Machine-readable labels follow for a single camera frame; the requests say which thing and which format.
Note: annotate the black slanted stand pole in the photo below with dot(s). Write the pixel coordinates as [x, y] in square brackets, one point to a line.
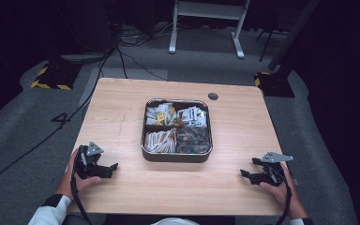
[293, 34]

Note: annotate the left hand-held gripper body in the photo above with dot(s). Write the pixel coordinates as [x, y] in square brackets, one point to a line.
[89, 162]

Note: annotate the dark brown compartment box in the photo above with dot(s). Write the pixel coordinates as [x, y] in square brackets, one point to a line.
[175, 157]

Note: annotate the pile of white black-print packets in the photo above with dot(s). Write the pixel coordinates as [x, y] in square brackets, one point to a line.
[192, 116]

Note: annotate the pile of white orange stick packets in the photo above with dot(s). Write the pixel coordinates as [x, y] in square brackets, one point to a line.
[160, 141]

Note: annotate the person's white torso clothing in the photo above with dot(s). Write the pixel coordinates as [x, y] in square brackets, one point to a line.
[175, 221]

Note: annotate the grey round table grommet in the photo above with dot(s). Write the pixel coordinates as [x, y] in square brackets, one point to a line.
[212, 96]

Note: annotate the person's left hand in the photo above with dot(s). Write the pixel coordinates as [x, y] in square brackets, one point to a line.
[75, 184]

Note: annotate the black yellow striped stand base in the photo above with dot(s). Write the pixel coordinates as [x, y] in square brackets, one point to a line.
[273, 84]
[54, 76]

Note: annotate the white metal desk frame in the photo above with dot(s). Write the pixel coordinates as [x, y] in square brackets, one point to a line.
[206, 9]

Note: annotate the person's right hand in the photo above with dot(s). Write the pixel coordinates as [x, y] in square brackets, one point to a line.
[281, 192]

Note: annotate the pile of dark packets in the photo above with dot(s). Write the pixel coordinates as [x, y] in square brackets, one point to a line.
[193, 140]

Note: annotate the pile of white yellow packets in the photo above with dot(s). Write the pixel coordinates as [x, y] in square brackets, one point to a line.
[160, 115]

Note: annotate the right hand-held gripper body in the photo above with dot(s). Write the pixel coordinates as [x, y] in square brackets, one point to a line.
[270, 172]

